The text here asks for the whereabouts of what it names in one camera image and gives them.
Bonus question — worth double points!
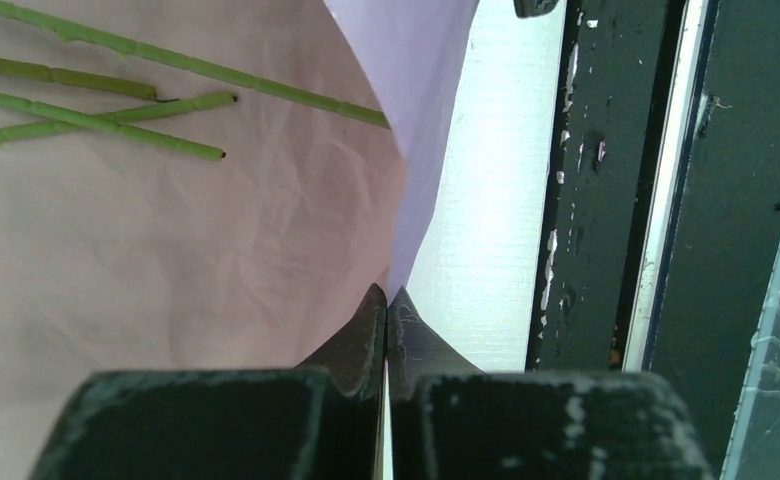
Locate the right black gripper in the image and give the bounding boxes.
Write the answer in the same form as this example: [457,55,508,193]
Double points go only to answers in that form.
[513,0,559,19]

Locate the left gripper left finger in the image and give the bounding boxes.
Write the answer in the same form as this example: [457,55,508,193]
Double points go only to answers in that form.
[30,286,387,479]

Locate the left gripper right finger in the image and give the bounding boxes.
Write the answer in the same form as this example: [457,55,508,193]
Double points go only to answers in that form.
[387,290,713,479]

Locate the pink purple wrapping paper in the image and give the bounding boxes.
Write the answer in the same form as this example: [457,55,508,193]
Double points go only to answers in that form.
[0,1,477,479]

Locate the white pink rose stem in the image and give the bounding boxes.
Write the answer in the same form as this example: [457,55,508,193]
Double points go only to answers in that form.
[0,87,227,163]

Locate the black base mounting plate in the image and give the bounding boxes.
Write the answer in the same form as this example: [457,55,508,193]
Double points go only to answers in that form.
[526,1,780,479]

